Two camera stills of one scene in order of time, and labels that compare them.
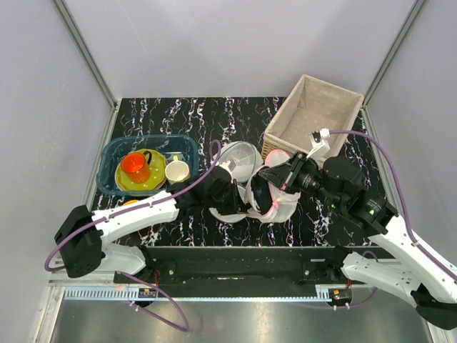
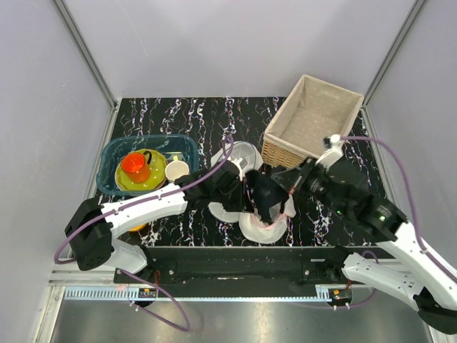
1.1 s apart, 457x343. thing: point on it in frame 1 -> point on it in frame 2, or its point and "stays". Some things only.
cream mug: x=176 y=171 stays
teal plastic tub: x=111 y=148 stays
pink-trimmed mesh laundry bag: x=284 y=203 -> x=257 y=231
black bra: x=261 y=194 stays
